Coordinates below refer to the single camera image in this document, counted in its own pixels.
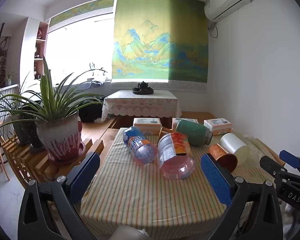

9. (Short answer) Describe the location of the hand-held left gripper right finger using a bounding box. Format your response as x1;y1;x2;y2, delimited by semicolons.
200;153;287;240

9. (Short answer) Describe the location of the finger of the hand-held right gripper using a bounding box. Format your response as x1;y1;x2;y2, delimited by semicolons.
259;155;300;193
279;150;300;178

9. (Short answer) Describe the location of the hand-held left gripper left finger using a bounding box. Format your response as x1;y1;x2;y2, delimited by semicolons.
17;151;101;240

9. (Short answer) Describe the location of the copper metal cup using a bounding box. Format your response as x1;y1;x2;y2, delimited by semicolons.
208;143;238;173

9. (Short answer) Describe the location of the white cup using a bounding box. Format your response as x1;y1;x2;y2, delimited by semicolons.
219;133;251;167

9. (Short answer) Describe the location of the green thermos cup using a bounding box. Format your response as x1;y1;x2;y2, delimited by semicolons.
175;119;213;146

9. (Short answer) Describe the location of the small orange paper cup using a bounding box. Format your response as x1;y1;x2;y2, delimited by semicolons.
159;126;177;137

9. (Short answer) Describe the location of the red plant saucer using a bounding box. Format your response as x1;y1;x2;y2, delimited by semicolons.
48;141;87;165

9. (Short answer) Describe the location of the wooden plant stand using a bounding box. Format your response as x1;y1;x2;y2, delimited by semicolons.
0;120;106;188

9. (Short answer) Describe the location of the orange label clear jar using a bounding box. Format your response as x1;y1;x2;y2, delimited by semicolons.
157;132;196;180

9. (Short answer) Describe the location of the spider plant in patterned pot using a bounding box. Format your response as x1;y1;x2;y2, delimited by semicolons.
0;54;108;162

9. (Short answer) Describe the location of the orange white tissue pack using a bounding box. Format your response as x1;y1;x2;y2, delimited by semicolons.
171;117;199;132
133;117;163;136
203;118;233;136

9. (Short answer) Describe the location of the striped tablecloth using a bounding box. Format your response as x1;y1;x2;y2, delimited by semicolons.
79;127;290;233

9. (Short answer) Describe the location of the blue label plastic bottle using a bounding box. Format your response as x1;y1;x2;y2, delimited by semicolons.
122;126;158;166

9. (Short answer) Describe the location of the black bag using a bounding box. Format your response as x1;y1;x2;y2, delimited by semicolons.
78;96;107;123

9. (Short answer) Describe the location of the green plant in dark pot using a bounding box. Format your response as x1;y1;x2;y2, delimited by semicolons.
0;72;43;146

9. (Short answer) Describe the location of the table with lace cloth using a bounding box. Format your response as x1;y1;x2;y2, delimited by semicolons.
101;89;182;118

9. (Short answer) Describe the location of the folded cloth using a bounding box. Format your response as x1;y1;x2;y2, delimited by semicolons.
86;78;111;88

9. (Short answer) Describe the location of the black tea tray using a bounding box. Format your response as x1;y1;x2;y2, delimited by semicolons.
132;87;154;96

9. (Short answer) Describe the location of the windowsill plant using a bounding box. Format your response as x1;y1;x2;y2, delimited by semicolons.
89;62;108;81

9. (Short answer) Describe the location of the white radiator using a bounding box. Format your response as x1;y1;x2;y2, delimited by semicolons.
0;83;21;157

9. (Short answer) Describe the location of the landscape painting curtain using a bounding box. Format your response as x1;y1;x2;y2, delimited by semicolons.
111;0;208;93

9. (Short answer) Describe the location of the landscape print valance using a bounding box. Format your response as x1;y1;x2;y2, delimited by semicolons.
48;0;115;28

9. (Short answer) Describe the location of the white air conditioner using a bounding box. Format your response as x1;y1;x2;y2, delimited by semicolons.
204;0;252;22

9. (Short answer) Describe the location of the wall shelf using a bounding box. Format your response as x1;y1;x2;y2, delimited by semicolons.
33;21;50;81

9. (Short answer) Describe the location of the air conditioner cable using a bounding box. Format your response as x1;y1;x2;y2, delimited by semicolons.
207;21;219;39

